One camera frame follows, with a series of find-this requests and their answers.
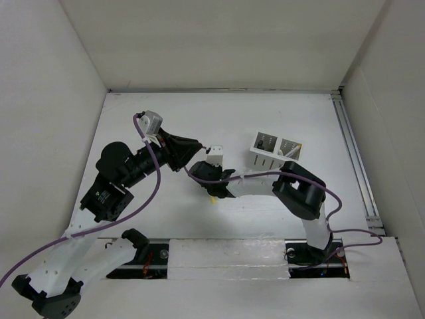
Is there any orange cap black marker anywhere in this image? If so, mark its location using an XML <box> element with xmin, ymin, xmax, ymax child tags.
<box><xmin>256</xmin><ymin>140</ymin><xmax>265</xmax><ymax>150</ymax></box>

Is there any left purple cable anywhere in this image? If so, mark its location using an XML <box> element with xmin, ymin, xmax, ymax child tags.
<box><xmin>0</xmin><ymin>112</ymin><xmax>163</xmax><ymax>286</ymax></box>

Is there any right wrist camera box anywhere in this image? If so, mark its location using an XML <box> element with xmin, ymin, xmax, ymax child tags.
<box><xmin>206</xmin><ymin>145</ymin><xmax>224</xmax><ymax>167</ymax></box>

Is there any white slotted desk organizer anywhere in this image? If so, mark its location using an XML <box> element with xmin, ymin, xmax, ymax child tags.
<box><xmin>246</xmin><ymin>132</ymin><xmax>303</xmax><ymax>171</ymax></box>

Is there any orange-yellow cap white pen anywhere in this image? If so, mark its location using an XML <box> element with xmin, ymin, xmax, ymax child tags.
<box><xmin>285</xmin><ymin>144</ymin><xmax>302</xmax><ymax>158</ymax></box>

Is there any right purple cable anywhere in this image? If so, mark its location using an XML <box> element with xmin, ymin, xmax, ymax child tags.
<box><xmin>184</xmin><ymin>146</ymin><xmax>383</xmax><ymax>268</ymax></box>

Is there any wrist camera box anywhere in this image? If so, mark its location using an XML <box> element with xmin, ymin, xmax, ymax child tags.
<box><xmin>133</xmin><ymin>110</ymin><xmax>163</xmax><ymax>137</ymax></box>
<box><xmin>206</xmin><ymin>145</ymin><xmax>224</xmax><ymax>167</ymax></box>

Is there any purple cable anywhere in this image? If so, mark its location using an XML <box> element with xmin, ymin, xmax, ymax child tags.
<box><xmin>184</xmin><ymin>146</ymin><xmax>383</xmax><ymax>268</ymax></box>
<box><xmin>0</xmin><ymin>112</ymin><xmax>163</xmax><ymax>286</ymax></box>

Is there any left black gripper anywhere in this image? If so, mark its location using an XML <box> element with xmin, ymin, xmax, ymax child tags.
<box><xmin>122</xmin><ymin>127</ymin><xmax>202</xmax><ymax>188</ymax></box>

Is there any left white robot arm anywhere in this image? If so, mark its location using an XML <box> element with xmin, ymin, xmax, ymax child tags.
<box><xmin>11</xmin><ymin>130</ymin><xmax>202</xmax><ymax>318</ymax></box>

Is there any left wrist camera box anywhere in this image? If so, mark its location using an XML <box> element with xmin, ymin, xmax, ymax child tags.
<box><xmin>133</xmin><ymin>110</ymin><xmax>163</xmax><ymax>137</ymax></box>

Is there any aluminium rail right side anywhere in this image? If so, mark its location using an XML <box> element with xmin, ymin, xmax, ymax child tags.
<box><xmin>331</xmin><ymin>90</ymin><xmax>386</xmax><ymax>237</ymax></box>

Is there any front metal rail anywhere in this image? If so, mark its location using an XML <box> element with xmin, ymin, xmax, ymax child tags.
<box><xmin>107</xmin><ymin>239</ymin><xmax>350</xmax><ymax>280</ymax></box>

